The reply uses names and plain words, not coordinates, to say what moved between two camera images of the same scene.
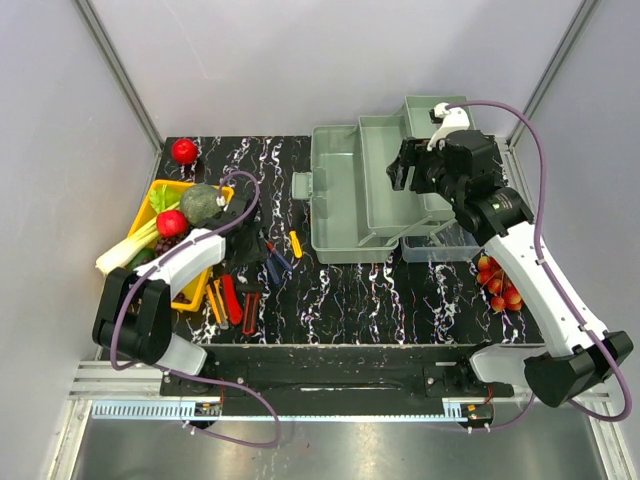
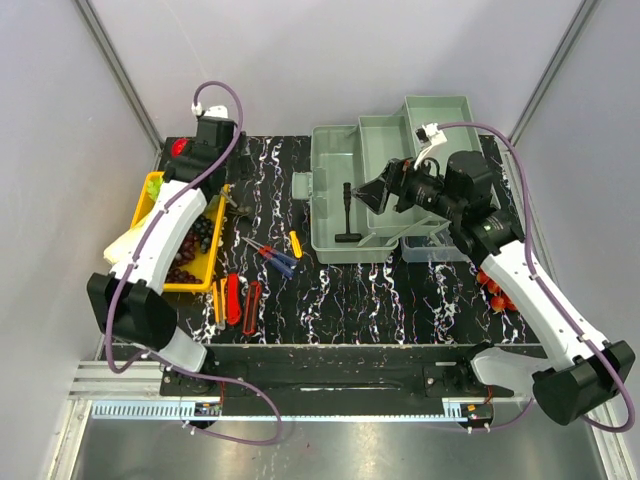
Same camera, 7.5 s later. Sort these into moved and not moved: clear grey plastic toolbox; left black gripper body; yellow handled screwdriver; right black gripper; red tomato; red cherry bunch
Moved: right black gripper; left black gripper body
Not moved: red tomato; yellow handled screwdriver; red cherry bunch; clear grey plastic toolbox
